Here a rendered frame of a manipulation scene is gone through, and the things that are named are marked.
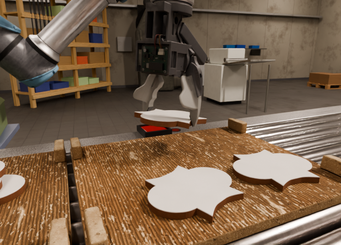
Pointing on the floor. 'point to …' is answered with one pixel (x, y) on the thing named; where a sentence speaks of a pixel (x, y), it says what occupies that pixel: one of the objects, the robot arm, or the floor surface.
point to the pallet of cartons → (325, 80)
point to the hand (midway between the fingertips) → (170, 117)
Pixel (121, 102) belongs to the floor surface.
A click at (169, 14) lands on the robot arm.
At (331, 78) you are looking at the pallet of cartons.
